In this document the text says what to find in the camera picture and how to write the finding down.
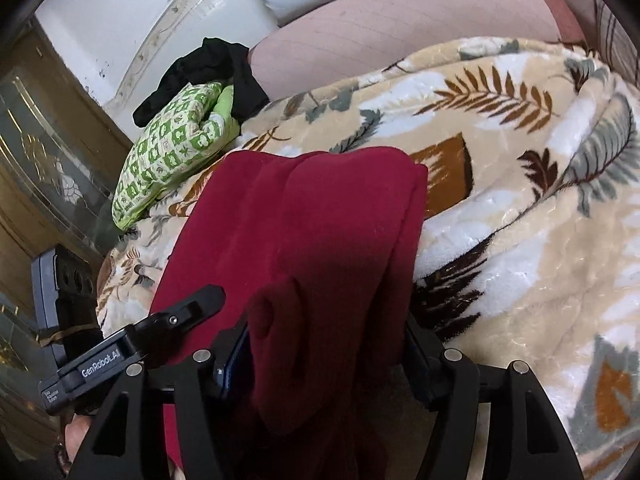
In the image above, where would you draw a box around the red knit garment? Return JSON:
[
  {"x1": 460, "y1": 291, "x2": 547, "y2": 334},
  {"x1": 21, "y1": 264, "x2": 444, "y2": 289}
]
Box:
[{"x1": 152, "y1": 148, "x2": 427, "y2": 479}]

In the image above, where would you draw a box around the person's left hand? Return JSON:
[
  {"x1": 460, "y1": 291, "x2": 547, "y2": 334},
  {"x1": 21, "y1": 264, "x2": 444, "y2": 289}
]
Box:
[{"x1": 58, "y1": 414, "x2": 93, "y2": 476}]

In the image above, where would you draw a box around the wooden glass-panel door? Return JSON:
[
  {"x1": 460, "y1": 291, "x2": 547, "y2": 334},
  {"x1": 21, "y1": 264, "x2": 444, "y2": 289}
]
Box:
[{"x1": 1, "y1": 21, "x2": 131, "y2": 479}]

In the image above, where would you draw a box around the beige leaf-pattern blanket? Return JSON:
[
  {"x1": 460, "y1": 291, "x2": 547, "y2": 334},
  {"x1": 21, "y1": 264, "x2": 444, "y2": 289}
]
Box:
[{"x1": 94, "y1": 34, "x2": 640, "y2": 480}]

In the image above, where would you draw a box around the green patterned white cloth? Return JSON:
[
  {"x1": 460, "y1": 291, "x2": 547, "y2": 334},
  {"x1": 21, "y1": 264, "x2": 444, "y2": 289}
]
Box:
[{"x1": 112, "y1": 82, "x2": 240, "y2": 231}]

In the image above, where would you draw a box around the black garment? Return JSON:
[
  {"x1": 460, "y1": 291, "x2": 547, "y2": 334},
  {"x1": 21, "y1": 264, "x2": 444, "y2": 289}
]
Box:
[{"x1": 132, "y1": 38, "x2": 269, "y2": 128}]

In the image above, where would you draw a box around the pink mattress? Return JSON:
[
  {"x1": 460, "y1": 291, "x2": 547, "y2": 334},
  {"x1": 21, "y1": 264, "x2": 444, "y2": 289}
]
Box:
[{"x1": 250, "y1": 0, "x2": 585, "y2": 100}]

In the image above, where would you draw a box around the striped beige quilt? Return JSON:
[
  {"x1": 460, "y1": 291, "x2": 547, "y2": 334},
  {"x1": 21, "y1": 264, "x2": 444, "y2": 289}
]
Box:
[{"x1": 594, "y1": 0, "x2": 639, "y2": 87}]

